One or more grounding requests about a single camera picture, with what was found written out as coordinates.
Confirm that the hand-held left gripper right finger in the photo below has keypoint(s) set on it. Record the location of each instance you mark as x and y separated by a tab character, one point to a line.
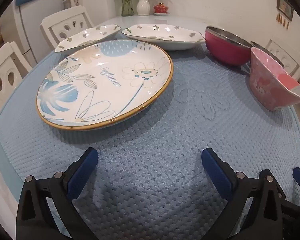
216	172

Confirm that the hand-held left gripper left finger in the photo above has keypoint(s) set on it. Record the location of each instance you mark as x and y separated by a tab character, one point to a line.
82	172

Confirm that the round blue floral plate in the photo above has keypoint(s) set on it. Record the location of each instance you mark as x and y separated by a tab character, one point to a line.
102	85

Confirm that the red steel bowl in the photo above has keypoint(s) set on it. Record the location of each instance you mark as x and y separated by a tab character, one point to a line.
225	50

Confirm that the white square flower plate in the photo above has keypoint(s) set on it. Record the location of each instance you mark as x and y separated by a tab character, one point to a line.
90	36
160	36

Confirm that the light blue waffle mat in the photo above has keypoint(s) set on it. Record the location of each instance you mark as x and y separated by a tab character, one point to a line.
150	142

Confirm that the pink cartoon plastic bowl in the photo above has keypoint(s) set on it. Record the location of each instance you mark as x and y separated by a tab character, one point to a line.
265	87

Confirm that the white dining chair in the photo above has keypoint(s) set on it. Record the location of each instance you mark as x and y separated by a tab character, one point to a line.
65	22
5	67
293	62

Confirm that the blue steel bowl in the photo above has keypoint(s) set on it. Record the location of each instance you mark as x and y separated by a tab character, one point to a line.
261	45

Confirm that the white refrigerator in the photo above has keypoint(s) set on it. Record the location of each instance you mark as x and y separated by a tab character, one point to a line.
40	17

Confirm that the clear glass vase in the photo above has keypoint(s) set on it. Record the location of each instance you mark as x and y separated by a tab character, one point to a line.
127	7

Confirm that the red lidded cup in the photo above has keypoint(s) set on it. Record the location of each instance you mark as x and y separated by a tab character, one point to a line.
161	8

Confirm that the white ceramic vase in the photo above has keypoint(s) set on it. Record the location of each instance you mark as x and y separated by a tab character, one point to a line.
143	6

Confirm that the yellow hanging wall ornaments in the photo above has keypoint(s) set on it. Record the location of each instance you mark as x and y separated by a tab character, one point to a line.
281	20

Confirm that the framed wall picture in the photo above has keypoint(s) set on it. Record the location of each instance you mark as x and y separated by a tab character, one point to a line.
285	6

